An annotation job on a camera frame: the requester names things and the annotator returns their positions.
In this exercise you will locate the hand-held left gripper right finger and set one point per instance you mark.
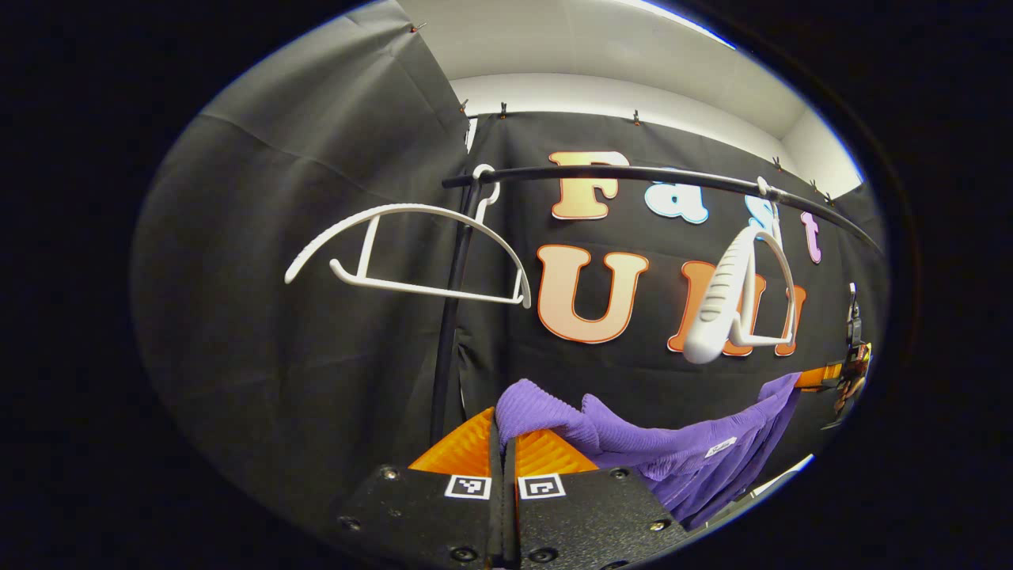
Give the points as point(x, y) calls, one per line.
point(586, 514)

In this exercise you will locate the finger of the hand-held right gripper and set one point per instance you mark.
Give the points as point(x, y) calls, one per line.
point(817, 376)

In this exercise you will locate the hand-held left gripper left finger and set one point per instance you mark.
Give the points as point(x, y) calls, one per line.
point(431, 514)

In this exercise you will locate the purple jacket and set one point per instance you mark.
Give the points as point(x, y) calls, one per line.
point(673, 459)

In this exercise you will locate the white plastic clothes hanger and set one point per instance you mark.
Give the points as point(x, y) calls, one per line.
point(396, 210)
point(716, 309)

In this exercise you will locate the black clothes rack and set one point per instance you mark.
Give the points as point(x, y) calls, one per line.
point(455, 301)

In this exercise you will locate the black backdrop cloth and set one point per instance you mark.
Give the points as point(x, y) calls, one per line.
point(277, 332)

